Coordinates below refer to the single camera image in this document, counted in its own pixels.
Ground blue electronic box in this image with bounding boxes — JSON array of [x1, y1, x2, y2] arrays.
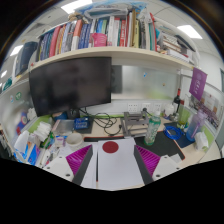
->
[[74, 117, 90, 130]]

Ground row of books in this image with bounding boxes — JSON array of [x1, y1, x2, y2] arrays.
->
[[36, 9, 196, 63]]

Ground black desk mat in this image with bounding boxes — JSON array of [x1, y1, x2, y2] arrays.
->
[[83, 130, 186, 161]]

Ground purple translucent water bottle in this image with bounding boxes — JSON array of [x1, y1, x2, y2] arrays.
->
[[186, 110, 207, 142]]

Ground wooden book shelf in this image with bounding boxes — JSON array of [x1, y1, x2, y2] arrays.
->
[[15, 47, 193, 82]]

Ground green patterned water bottle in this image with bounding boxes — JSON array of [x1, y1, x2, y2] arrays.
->
[[144, 111, 161, 146]]

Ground white tissue pack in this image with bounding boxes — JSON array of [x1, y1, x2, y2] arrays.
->
[[195, 132, 208, 151]]

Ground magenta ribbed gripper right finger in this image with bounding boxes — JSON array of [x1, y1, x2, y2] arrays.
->
[[133, 144, 183, 185]]

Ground black computer monitor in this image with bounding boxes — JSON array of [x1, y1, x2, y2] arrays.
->
[[29, 57, 112, 116]]

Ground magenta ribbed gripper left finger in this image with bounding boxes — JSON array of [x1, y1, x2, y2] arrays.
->
[[43, 144, 94, 186]]

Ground grey metal stand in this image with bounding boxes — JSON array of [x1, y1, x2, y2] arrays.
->
[[120, 111, 149, 137]]

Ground pink box on shelf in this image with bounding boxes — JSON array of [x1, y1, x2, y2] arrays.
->
[[92, 33, 107, 47]]

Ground white ceramic cup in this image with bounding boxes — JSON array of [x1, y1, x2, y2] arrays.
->
[[66, 133, 83, 148]]

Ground white tissue stack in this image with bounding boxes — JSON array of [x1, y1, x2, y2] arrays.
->
[[34, 121, 51, 141]]

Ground red round coaster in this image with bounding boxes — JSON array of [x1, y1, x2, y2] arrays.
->
[[102, 141, 119, 154]]

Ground blue coiled cable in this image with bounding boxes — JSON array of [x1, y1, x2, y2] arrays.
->
[[163, 124, 184, 141]]

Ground purple hanging pennant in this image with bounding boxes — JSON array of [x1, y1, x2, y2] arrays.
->
[[189, 68, 207, 100]]

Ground white paper sheet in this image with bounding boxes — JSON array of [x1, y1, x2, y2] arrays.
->
[[81, 138, 143, 190]]

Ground black cables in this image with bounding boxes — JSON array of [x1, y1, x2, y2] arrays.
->
[[78, 108, 125, 137]]

